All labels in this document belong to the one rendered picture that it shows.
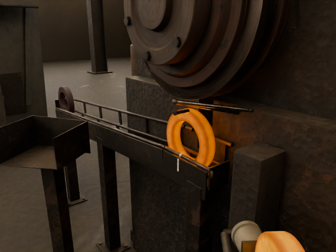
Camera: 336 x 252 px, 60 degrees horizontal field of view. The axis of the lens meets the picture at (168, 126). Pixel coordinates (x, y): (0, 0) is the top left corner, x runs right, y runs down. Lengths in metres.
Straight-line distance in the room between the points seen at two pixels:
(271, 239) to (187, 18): 0.43
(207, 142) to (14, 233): 1.37
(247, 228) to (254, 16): 0.41
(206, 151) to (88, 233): 1.11
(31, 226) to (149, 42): 1.41
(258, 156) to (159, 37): 0.35
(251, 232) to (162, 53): 0.42
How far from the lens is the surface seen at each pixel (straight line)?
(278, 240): 0.46
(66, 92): 1.73
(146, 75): 1.20
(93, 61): 7.75
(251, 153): 0.66
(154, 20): 0.70
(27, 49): 3.56
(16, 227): 1.93
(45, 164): 1.13
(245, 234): 0.60
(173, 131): 0.88
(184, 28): 0.63
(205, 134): 0.77
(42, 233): 1.83
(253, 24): 0.62
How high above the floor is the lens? 1.06
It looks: 18 degrees down
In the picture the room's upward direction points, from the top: straight up
